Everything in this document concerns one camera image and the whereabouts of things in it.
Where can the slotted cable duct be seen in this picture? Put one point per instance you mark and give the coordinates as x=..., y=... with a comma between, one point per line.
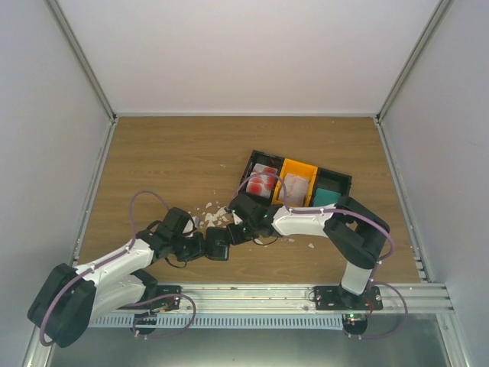
x=245, y=321

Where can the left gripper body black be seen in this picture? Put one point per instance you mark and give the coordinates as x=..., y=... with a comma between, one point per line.
x=186, y=251

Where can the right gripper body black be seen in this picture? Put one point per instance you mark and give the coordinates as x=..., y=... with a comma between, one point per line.
x=244, y=235

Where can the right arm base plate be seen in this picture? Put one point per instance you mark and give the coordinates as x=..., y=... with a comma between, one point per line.
x=336, y=298

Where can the stack of red white cards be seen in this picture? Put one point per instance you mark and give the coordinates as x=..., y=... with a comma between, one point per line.
x=261, y=185

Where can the black bin with teal item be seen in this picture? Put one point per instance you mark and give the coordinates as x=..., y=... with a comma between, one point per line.
x=331, y=180

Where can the right frame post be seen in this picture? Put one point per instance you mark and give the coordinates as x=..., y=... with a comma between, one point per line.
x=435, y=19

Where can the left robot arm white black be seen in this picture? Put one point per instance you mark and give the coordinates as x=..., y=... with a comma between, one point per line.
x=73, y=296

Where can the black card holder wallet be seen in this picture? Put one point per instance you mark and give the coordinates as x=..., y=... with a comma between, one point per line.
x=217, y=244

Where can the left frame post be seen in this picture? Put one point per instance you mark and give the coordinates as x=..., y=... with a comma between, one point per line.
x=73, y=43

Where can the teal object in bin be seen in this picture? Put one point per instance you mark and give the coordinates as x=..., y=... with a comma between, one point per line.
x=324, y=197

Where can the aluminium rail front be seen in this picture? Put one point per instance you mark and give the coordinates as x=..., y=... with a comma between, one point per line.
x=298, y=298

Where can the yellow bin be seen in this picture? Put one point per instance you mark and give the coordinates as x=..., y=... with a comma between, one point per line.
x=296, y=167

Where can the black bin with cards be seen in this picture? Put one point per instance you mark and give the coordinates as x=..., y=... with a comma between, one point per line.
x=261, y=158

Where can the frame post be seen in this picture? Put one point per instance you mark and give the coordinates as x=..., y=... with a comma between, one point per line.
x=73, y=43
x=435, y=19

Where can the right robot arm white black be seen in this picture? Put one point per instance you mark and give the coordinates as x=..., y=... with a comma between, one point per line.
x=357, y=233

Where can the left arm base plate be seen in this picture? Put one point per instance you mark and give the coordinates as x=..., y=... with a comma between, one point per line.
x=162, y=298

